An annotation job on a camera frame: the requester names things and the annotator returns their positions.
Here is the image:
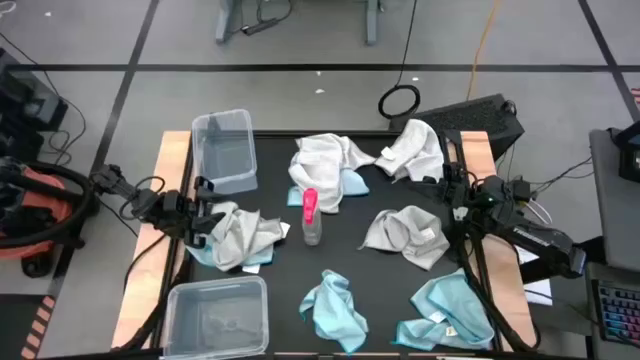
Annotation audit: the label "black power strip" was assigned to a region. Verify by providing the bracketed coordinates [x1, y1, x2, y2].
[241, 18, 279, 36]

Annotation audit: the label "yellow hanging cable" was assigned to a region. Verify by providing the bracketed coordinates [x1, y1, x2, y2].
[465, 0, 501, 101]

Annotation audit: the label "gray desk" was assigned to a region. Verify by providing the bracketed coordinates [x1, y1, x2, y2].
[588, 128, 640, 274]

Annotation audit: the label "clear spray bottle red nozzle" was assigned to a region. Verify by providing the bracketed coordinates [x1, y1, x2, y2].
[301, 187, 324, 247]

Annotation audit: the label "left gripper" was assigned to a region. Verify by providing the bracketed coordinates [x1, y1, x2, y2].
[164, 175, 227, 249]

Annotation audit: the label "orange shop vacuum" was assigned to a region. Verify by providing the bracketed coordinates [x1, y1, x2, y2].
[0, 155, 99, 279]

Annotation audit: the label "black mat orange stripes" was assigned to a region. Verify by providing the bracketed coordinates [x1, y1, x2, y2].
[0, 293, 57, 360]

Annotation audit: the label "black cable bundle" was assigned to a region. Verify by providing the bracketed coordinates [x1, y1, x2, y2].
[457, 219, 539, 354]
[122, 232, 196, 351]

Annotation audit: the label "black equipment case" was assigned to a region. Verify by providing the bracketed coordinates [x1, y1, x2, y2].
[0, 47, 69, 161]

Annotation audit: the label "black desktop monitor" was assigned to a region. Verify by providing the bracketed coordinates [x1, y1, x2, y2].
[617, 119, 640, 184]

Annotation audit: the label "backlit computer keyboard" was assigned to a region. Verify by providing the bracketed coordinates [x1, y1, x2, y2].
[593, 279, 640, 347]

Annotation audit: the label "white paper sheet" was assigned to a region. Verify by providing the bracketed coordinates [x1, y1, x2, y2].
[514, 244, 554, 306]

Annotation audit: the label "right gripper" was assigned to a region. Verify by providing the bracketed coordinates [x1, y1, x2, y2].
[422, 162, 482, 211]

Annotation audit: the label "light blue microfiber towel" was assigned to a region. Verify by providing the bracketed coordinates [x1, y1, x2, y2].
[298, 269, 370, 354]
[392, 268, 496, 351]
[185, 239, 275, 275]
[286, 168, 371, 207]

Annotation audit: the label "clear plastic bin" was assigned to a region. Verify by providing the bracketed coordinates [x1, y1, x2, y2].
[163, 275, 270, 360]
[191, 108, 259, 195]

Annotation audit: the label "black computer tower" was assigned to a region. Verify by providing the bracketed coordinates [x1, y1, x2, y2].
[389, 93, 526, 161]

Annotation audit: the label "black hanging cable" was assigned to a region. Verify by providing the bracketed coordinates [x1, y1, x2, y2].
[377, 0, 422, 120]

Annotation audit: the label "wooden table side board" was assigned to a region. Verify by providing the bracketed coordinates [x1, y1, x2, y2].
[110, 130, 194, 350]
[459, 130, 539, 351]

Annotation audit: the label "gray microfiber towel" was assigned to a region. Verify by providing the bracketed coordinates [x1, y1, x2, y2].
[357, 204, 451, 272]
[288, 132, 376, 215]
[209, 201, 291, 273]
[374, 118, 445, 184]

